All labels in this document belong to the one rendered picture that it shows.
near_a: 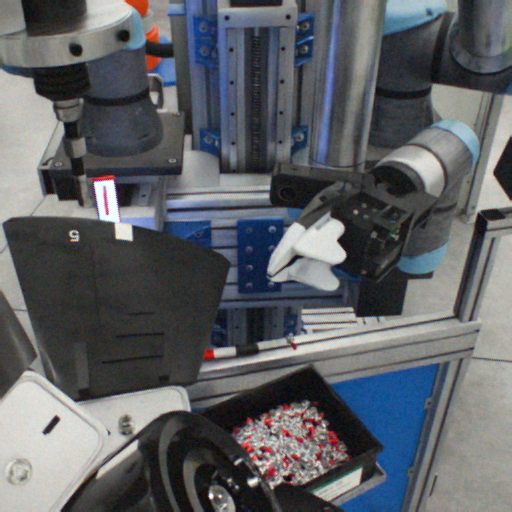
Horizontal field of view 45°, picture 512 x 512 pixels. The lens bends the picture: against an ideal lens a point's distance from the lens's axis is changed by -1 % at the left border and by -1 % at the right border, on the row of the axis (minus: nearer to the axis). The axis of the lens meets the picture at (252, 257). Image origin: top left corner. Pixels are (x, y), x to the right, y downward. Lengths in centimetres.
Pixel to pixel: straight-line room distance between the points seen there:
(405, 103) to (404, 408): 54
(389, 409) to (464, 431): 90
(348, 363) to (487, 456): 106
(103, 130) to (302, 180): 50
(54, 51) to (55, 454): 21
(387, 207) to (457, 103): 204
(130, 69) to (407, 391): 72
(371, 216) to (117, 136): 57
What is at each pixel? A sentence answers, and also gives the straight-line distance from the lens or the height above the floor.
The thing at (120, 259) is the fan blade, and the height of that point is 119.
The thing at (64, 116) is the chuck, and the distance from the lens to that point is 31.
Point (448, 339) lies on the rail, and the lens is 106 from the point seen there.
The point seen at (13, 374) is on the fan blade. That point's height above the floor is 129.
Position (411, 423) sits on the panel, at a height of 61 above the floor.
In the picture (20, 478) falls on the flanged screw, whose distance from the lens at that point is 36.
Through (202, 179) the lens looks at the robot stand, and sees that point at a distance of 120.
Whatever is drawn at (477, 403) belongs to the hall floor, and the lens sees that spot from 213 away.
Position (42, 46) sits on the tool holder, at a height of 146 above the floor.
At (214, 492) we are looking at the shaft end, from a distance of 37.
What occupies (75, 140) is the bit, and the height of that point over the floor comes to 141.
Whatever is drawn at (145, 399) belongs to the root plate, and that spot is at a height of 118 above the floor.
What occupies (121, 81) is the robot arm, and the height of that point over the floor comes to 116.
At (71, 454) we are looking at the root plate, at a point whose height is 125.
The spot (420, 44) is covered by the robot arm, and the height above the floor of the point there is 122.
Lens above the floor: 154
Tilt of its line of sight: 37 degrees down
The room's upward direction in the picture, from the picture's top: straight up
